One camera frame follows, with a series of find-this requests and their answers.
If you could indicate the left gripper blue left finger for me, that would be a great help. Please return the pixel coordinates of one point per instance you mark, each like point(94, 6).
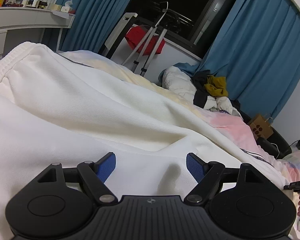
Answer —
point(91, 177)

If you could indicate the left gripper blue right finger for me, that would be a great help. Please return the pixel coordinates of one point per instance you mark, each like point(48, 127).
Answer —
point(210, 178)

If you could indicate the white sweatpants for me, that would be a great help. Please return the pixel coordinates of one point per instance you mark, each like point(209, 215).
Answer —
point(59, 110)

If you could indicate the white clothes pile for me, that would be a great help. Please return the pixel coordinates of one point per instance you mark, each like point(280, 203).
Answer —
point(180, 83)

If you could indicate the white folding chair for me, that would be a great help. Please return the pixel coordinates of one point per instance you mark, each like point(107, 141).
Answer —
point(117, 34)

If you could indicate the pastel rainbow bed sheet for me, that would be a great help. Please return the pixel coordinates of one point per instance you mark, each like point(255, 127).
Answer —
point(230, 126)

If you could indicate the pastel rainbow duvet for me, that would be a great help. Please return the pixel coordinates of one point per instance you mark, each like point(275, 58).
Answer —
point(292, 163)

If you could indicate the black sofa chair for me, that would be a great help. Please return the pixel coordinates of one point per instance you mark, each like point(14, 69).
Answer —
point(275, 145)

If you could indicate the brown paper bag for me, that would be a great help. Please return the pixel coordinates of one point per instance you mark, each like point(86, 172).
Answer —
point(260, 127)

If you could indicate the mustard yellow garment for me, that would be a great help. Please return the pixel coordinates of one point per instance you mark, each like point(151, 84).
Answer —
point(216, 86)

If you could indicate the black garment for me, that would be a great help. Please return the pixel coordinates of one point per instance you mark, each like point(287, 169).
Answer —
point(202, 98)

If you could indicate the blue curtain right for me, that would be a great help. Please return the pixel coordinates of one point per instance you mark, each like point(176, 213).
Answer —
point(257, 50)

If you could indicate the blue curtain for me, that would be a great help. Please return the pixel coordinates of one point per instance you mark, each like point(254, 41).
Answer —
point(93, 22)
point(257, 50)

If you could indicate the red cloth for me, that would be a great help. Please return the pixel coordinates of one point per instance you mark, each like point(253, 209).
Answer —
point(135, 35)

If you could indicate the metal drying rack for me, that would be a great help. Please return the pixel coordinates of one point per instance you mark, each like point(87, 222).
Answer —
point(150, 37)

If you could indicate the dark window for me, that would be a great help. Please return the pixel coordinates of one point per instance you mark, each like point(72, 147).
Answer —
point(191, 24)

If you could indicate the blue curtain left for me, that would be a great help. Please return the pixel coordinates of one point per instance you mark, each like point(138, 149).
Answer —
point(93, 22)

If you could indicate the white desk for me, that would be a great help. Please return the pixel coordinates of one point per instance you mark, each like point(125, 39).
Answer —
point(16, 25)

